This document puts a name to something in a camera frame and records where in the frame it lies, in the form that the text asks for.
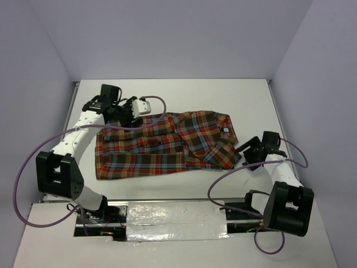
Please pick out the plaid long sleeve shirt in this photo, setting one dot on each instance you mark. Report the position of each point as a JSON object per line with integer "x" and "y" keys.
{"x": 179, "y": 142}

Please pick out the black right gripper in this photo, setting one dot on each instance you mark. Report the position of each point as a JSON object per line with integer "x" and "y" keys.
{"x": 247, "y": 153}

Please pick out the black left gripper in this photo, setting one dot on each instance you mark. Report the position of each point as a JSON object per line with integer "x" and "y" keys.
{"x": 128, "y": 123}

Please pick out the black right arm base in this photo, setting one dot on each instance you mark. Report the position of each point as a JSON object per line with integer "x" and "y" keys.
{"x": 242, "y": 209}

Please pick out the aluminium table frame rail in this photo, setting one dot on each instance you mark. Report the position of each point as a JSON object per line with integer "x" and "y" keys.
{"x": 286, "y": 121}

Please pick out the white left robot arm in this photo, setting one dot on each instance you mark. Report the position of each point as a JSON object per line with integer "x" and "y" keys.
{"x": 58, "y": 171}

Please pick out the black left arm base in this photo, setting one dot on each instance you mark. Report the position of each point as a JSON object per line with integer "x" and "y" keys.
{"x": 112, "y": 214}

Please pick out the glossy white tape patch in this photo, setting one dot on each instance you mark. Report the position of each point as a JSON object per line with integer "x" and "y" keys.
{"x": 175, "y": 221}

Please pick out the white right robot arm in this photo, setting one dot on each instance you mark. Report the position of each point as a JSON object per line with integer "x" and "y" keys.
{"x": 287, "y": 208}

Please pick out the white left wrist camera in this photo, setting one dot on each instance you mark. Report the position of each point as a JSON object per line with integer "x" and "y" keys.
{"x": 140, "y": 108}

